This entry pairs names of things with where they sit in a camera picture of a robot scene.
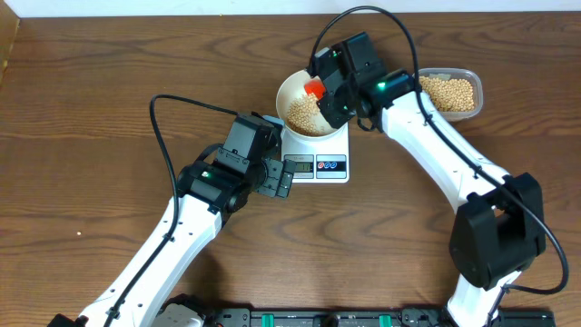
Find red plastic measuring scoop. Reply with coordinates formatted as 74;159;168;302
303;78;327;101

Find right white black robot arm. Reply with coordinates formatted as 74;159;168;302
307;33;547;326

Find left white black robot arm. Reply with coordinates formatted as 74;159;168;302
49;151;296;327

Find soybeans in bowl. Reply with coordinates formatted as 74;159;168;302
286;94;336;137

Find white round bowl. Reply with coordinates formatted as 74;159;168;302
276;70;346;139

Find white digital kitchen scale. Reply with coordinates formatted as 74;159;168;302
281;124;350;183

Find soybeans in container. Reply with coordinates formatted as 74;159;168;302
419;76;475;112

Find clear plastic bean container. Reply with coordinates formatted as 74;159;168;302
419;68;484;122

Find left gripper grey camera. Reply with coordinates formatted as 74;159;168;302
213;114;281;175

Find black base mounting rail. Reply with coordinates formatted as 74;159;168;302
199;306;556;327

